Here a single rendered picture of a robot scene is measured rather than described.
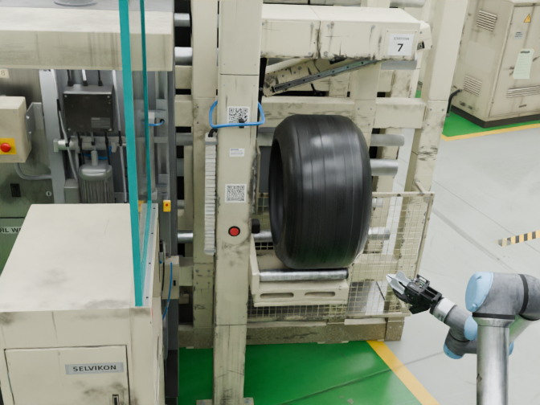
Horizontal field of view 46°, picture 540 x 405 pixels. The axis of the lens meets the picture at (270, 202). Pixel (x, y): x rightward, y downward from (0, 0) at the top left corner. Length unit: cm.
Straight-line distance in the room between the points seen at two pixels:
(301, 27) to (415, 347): 194
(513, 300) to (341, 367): 164
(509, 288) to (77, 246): 123
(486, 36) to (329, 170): 470
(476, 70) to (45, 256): 551
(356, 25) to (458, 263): 235
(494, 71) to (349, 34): 431
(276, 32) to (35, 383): 140
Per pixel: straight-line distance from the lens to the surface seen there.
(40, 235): 200
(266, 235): 263
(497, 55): 660
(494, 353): 192
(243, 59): 210
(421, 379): 344
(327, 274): 243
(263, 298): 243
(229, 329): 263
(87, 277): 179
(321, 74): 257
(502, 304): 191
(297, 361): 340
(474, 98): 685
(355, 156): 219
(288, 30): 237
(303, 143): 218
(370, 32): 243
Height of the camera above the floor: 228
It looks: 28 degrees down
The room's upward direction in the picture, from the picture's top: 4 degrees clockwise
